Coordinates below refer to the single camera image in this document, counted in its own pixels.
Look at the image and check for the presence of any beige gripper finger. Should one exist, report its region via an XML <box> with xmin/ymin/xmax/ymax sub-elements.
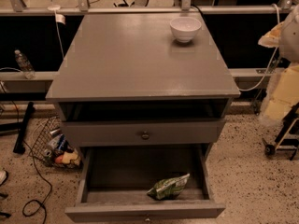
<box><xmin>260</xmin><ymin>63</ymin><xmax>299</xmax><ymax>125</ymax></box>
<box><xmin>258</xmin><ymin>21</ymin><xmax>283</xmax><ymax>48</ymax></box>

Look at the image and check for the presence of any green jalapeno chip bag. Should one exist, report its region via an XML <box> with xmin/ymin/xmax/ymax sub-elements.
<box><xmin>147</xmin><ymin>174</ymin><xmax>190</xmax><ymax>201</ymax></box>

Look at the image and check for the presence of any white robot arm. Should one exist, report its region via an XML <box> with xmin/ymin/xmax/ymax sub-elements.
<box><xmin>258</xmin><ymin>5</ymin><xmax>299</xmax><ymax>125</ymax></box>

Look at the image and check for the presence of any closed grey top drawer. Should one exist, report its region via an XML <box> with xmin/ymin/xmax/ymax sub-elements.
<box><xmin>61</xmin><ymin>119</ymin><xmax>225</xmax><ymax>147</ymax></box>

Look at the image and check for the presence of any grey wooden drawer cabinet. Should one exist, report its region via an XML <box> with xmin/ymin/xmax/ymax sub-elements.
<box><xmin>45</xmin><ymin>12</ymin><xmax>241</xmax><ymax>224</ymax></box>

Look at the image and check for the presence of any open grey middle drawer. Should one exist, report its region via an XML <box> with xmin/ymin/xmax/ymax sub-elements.
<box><xmin>65</xmin><ymin>145</ymin><xmax>225</xmax><ymax>223</ymax></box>

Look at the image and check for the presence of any black wheeled cart base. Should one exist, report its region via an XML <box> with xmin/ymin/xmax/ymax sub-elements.
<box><xmin>262</xmin><ymin>103</ymin><xmax>299</xmax><ymax>161</ymax></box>

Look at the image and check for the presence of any white ceramic bowl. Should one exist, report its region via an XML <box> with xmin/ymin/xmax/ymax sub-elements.
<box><xmin>170</xmin><ymin>17</ymin><xmax>202</xmax><ymax>43</ymax></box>

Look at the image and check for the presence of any yellow snack packet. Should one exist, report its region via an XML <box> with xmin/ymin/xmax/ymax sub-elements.
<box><xmin>62</xmin><ymin>152</ymin><xmax>80</xmax><ymax>166</ymax></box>

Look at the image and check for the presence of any silver soda can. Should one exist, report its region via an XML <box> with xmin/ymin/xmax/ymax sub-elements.
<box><xmin>50</xmin><ymin>128</ymin><xmax>61</xmax><ymax>137</ymax></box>

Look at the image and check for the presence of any clear plastic water bottle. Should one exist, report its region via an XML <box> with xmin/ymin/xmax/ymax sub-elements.
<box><xmin>14</xmin><ymin>49</ymin><xmax>36</xmax><ymax>79</ymax></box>

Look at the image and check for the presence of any black stand leg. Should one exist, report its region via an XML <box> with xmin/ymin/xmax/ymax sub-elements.
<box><xmin>0</xmin><ymin>102</ymin><xmax>35</xmax><ymax>154</ymax></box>

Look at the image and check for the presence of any white hanging cable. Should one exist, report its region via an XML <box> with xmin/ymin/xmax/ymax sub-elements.
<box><xmin>237</xmin><ymin>3</ymin><xmax>282</xmax><ymax>92</ymax></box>

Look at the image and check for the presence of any white cable with tag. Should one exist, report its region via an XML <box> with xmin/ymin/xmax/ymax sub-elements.
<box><xmin>47</xmin><ymin>4</ymin><xmax>67</xmax><ymax>60</ymax></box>

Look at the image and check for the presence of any wire basket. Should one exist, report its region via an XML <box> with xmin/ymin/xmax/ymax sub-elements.
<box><xmin>32</xmin><ymin>117</ymin><xmax>81</xmax><ymax>169</ymax></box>

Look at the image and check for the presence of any black floor cable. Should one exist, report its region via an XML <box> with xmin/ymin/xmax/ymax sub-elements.
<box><xmin>0</xmin><ymin>81</ymin><xmax>54</xmax><ymax>224</ymax></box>

